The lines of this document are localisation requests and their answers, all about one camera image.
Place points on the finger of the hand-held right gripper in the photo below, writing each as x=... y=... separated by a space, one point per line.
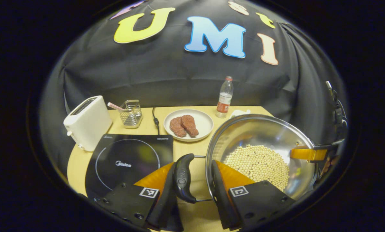
x=308 y=154

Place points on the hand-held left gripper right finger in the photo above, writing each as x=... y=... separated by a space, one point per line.
x=221 y=199

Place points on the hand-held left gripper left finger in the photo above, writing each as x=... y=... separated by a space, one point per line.
x=162 y=212

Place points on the stainless steel pot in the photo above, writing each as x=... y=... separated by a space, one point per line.
x=260 y=132

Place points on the black induction cooktop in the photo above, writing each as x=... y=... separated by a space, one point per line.
x=128 y=161

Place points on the pile of soybeans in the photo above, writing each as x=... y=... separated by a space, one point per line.
x=260 y=164

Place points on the black equipment stand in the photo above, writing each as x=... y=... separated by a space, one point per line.
x=339 y=112

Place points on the white round plate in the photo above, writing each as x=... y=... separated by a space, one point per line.
x=203 y=124

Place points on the white divided dish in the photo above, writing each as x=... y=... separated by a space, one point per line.
x=240 y=112

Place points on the brown meat piece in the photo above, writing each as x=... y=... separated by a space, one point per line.
x=190 y=125
x=177 y=127

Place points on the clear plastic water bottle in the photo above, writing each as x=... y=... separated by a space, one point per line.
x=224 y=100

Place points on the white toaster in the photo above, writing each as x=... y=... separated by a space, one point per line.
x=89 y=124

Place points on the pink straw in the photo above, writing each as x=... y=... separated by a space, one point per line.
x=115 y=106

